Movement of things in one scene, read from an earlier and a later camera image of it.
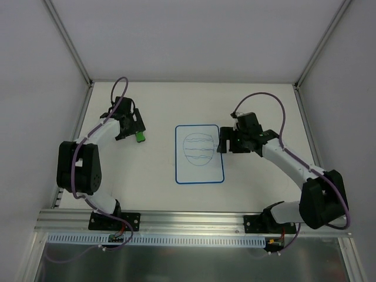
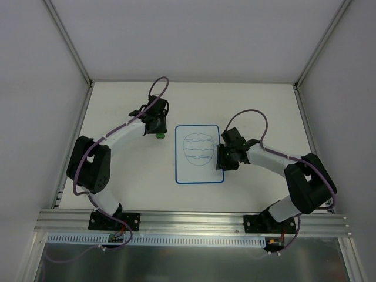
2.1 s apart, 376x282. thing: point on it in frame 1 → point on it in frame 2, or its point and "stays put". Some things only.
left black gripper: (138, 123) → (157, 127)
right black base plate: (258, 224) stays put
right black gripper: (232, 140) → (221, 157)
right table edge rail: (307, 127) stays put
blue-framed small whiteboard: (197, 160) stays put
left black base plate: (98, 221) stays put
